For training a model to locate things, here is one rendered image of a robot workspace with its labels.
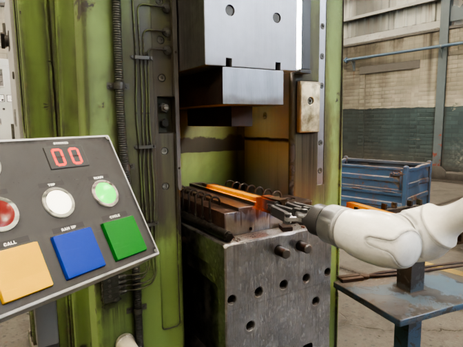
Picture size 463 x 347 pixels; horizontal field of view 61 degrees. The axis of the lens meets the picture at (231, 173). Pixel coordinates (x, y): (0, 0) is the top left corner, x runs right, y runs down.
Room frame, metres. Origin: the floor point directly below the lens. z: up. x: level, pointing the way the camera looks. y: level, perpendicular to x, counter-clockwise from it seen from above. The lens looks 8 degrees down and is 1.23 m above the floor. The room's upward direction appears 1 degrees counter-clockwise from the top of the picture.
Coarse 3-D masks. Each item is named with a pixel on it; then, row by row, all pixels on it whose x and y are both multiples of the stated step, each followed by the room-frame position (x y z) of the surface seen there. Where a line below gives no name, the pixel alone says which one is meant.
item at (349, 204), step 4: (348, 204) 1.35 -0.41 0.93; (352, 204) 1.33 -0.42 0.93; (356, 204) 1.32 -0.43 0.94; (360, 204) 1.32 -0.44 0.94; (364, 204) 1.32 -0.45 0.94; (352, 208) 1.33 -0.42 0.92; (360, 208) 1.29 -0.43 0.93; (364, 208) 1.27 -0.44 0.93; (368, 208) 1.26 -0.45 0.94; (372, 208) 1.26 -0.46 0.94; (376, 208) 1.26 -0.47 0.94; (388, 212) 1.20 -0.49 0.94; (460, 236) 0.96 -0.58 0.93; (460, 240) 0.96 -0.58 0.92
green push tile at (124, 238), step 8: (128, 216) 0.76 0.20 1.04; (104, 224) 0.71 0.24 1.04; (112, 224) 0.72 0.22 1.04; (120, 224) 0.73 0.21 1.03; (128, 224) 0.75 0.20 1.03; (136, 224) 0.76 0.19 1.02; (104, 232) 0.71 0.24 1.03; (112, 232) 0.71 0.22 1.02; (120, 232) 0.72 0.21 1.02; (128, 232) 0.74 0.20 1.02; (136, 232) 0.75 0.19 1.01; (112, 240) 0.70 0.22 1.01; (120, 240) 0.71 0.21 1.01; (128, 240) 0.73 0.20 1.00; (136, 240) 0.74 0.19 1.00; (112, 248) 0.69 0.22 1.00; (120, 248) 0.70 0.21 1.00; (128, 248) 0.72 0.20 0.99; (136, 248) 0.73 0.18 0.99; (144, 248) 0.74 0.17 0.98; (120, 256) 0.69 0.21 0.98; (128, 256) 0.71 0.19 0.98
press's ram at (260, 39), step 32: (192, 0) 1.06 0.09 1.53; (224, 0) 1.03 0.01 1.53; (256, 0) 1.09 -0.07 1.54; (288, 0) 1.14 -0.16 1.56; (192, 32) 1.06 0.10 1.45; (224, 32) 1.03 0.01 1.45; (256, 32) 1.09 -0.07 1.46; (288, 32) 1.14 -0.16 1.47; (192, 64) 1.06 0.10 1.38; (224, 64) 1.03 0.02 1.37; (256, 64) 1.09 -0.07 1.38; (288, 64) 1.14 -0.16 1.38
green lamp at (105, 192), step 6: (96, 186) 0.75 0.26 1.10; (102, 186) 0.76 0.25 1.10; (108, 186) 0.77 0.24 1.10; (96, 192) 0.74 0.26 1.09; (102, 192) 0.75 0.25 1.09; (108, 192) 0.76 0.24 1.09; (114, 192) 0.77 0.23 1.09; (102, 198) 0.74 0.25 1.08; (108, 198) 0.75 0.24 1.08; (114, 198) 0.76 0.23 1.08
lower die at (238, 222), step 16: (208, 192) 1.30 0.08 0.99; (224, 192) 1.24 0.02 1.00; (192, 208) 1.20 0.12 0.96; (208, 208) 1.11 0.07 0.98; (224, 208) 1.10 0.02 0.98; (240, 208) 1.06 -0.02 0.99; (224, 224) 1.03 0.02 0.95; (240, 224) 1.06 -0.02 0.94; (256, 224) 1.09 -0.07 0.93; (272, 224) 1.12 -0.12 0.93
